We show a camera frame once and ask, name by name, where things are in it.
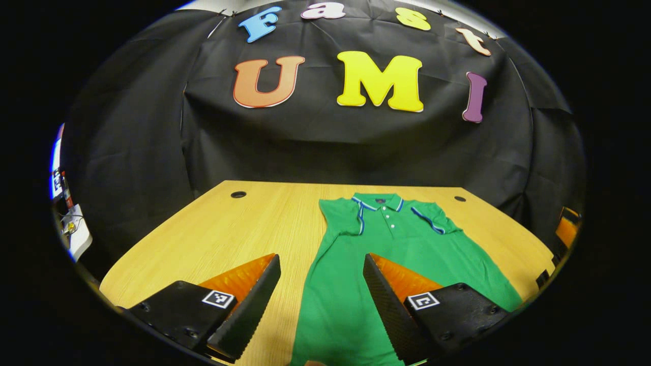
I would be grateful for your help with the bright window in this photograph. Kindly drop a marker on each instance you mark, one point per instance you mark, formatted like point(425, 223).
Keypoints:
point(56, 168)

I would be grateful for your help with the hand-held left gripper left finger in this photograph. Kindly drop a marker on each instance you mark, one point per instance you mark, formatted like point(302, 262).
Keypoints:
point(254, 310)

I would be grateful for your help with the black backdrop cloth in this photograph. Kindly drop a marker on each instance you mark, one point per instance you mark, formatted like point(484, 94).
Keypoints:
point(330, 147)

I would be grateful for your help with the white power strip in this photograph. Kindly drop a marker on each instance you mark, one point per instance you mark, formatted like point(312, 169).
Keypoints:
point(79, 239)

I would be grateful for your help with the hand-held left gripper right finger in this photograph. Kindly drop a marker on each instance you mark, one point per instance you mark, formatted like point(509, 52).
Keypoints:
point(389, 310)

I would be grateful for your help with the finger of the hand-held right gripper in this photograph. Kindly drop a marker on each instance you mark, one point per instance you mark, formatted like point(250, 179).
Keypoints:
point(542, 279)
point(565, 231)

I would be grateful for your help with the green T-shirt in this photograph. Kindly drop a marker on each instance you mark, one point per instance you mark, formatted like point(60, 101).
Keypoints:
point(396, 244)

